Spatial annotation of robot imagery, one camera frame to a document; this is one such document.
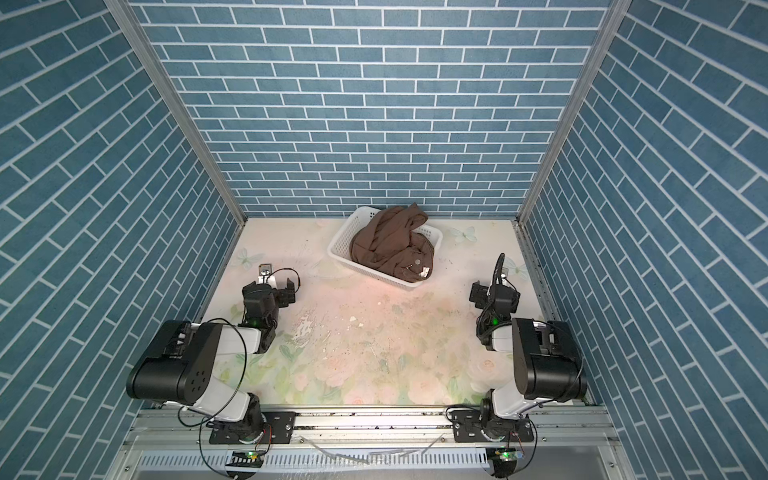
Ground corner aluminium post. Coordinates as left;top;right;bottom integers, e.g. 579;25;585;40
517;0;632;225
104;0;247;228

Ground green circuit board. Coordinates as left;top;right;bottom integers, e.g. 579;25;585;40
226;450;266;471
488;447;524;464

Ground right green circuit board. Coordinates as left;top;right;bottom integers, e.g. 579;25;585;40
488;447;524;464

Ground right corner aluminium post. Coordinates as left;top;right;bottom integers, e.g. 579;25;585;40
517;0;632;225

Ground white slotted cable duct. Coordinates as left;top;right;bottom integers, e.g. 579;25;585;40
138;448;490;473

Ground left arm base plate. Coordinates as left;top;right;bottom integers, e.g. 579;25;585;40
208;411;297;445

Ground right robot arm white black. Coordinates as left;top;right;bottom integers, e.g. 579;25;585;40
469;279;587;442

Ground left green circuit board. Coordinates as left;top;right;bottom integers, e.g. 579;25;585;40
226;450;266;471

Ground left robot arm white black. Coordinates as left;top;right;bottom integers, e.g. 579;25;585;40
126;264;301;444

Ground aluminium front rail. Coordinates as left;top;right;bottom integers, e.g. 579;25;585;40
124;404;620;450

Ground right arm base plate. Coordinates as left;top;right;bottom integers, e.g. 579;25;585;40
445;408;535;443

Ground white plastic basket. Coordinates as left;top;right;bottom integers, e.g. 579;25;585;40
327;203;443;290

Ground brown trousers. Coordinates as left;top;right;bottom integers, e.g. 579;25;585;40
349;203;434;283

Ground left corner aluminium post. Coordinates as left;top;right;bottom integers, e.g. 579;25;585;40
104;0;247;228

